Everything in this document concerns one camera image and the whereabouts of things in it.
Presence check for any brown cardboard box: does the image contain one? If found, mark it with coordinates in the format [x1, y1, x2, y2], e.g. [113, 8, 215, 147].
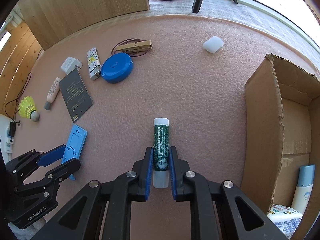
[240, 53, 320, 240]

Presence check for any patterned lighter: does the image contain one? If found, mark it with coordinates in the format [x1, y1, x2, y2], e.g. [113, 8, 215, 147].
[87, 47, 101, 80]

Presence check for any white blue sunscreen bottle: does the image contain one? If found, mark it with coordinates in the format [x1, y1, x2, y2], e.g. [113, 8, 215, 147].
[291, 164, 315, 214]

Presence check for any pink cosmetic tube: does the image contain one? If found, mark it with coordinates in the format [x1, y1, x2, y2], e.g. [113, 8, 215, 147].
[44, 77, 61, 111]

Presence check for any purple hair tie loop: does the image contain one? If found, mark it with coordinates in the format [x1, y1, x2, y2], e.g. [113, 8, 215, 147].
[111, 38, 153, 57]

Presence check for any black cable with adapter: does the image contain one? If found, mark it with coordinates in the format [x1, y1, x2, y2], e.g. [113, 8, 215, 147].
[4, 72, 33, 138]

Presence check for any green white lip balm tube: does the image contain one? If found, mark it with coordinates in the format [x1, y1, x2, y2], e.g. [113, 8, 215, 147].
[153, 118, 169, 189]

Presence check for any pink towel mat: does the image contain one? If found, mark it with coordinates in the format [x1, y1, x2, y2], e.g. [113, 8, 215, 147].
[13, 15, 316, 206]

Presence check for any blue phone stand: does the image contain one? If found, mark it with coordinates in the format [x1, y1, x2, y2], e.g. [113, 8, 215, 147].
[61, 125, 87, 164]

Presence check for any yellow shuttlecock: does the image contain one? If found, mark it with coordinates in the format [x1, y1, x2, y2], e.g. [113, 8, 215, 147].
[18, 96, 40, 122]

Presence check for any white charger plug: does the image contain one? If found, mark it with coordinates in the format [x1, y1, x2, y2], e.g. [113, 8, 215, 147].
[60, 56, 82, 75]

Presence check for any checkered bed sheet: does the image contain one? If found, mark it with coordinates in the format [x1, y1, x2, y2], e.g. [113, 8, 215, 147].
[147, 0, 320, 66]

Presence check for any blue round tape measure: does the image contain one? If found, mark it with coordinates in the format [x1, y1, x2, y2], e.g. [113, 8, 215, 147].
[100, 53, 133, 83]

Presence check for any white eraser block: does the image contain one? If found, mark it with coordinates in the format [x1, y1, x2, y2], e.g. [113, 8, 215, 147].
[203, 36, 224, 54]

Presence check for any wooden board panel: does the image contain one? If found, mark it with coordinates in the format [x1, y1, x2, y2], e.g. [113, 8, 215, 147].
[17, 0, 150, 49]

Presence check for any patterned tissue pack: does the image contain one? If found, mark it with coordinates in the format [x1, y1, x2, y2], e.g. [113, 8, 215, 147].
[267, 204, 303, 239]

